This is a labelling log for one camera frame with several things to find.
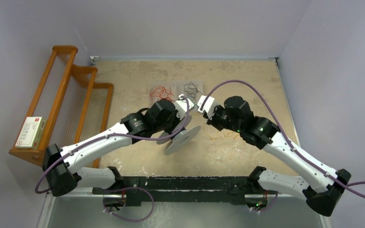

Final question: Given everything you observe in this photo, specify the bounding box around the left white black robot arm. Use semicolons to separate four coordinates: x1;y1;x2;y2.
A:
38;96;195;197

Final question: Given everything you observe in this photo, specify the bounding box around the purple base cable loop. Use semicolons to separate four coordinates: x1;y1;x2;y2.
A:
102;185;156;222

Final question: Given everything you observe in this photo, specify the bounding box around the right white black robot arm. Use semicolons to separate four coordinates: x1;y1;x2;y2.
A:
198;95;351;217

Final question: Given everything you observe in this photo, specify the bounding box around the clear plastic compartment tray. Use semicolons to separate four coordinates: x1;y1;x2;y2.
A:
148;80;205;106

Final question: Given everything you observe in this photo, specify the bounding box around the black wire bundle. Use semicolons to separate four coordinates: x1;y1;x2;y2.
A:
183;82;202;103

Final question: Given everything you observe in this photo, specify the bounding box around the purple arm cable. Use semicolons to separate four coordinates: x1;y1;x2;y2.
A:
201;80;365;200
34;95;192;194

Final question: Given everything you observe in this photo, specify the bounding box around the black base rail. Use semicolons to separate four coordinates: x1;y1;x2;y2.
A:
93;176;275;206

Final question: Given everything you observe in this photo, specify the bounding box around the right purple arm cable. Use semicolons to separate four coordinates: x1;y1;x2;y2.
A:
201;80;365;200

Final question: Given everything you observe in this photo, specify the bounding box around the grey cable spool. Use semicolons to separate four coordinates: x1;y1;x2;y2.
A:
156;126;201;155

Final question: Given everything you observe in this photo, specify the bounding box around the red wire bundle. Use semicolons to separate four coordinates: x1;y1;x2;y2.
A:
150;86;175;102

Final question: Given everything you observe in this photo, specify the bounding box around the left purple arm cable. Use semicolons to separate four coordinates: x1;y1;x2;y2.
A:
34;95;192;194

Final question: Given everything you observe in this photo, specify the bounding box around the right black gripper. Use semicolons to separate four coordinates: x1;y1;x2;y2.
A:
204;104;243;133

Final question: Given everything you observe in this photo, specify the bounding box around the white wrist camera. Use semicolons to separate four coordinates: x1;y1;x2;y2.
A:
196;95;219;120
174;94;195;120

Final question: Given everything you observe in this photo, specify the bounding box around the white red cardboard box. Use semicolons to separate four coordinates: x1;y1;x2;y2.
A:
15;116;46;149

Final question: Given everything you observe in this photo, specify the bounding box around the orange wooden rack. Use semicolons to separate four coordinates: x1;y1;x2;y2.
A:
9;45;114;167

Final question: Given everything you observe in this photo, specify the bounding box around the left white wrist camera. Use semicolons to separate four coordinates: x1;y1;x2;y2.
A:
174;94;195;120

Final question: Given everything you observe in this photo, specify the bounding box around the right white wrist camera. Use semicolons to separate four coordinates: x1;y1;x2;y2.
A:
196;95;219;120

